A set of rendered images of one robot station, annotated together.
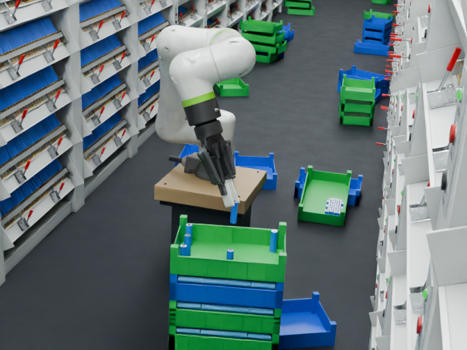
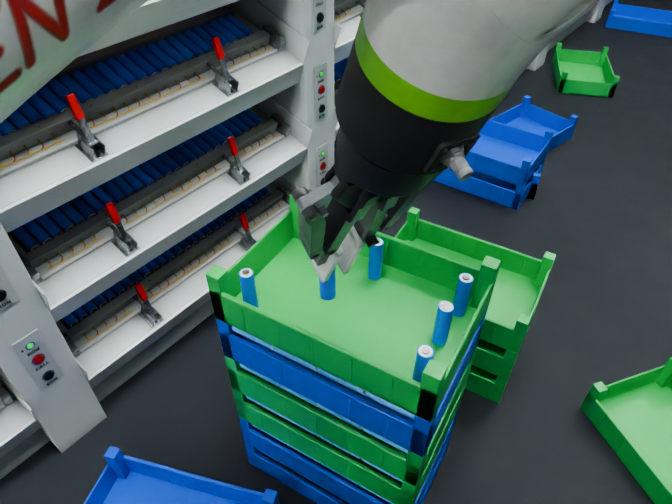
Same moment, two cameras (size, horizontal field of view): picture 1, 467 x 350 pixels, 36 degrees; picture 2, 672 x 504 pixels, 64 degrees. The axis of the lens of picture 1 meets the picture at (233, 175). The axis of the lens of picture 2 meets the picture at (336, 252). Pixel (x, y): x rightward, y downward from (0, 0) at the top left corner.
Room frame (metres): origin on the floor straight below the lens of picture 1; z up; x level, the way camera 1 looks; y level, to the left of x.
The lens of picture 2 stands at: (2.19, 0.19, 0.93)
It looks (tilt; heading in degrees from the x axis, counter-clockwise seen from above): 42 degrees down; 207
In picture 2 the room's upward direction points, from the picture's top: straight up
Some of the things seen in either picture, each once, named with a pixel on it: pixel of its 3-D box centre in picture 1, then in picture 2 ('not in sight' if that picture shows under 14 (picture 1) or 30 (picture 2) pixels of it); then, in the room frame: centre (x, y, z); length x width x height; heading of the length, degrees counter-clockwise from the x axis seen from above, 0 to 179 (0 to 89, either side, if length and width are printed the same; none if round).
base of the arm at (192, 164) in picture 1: (201, 164); not in sight; (2.59, 0.12, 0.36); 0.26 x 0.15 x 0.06; 66
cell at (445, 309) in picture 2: (187, 246); (442, 324); (1.76, 0.11, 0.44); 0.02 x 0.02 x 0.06
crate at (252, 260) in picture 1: (230, 246); (354, 289); (1.76, 0.00, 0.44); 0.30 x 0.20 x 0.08; 87
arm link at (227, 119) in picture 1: (213, 135); not in sight; (2.57, 0.08, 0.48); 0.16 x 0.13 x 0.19; 94
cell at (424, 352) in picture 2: (188, 234); (422, 367); (1.83, 0.12, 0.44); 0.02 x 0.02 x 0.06
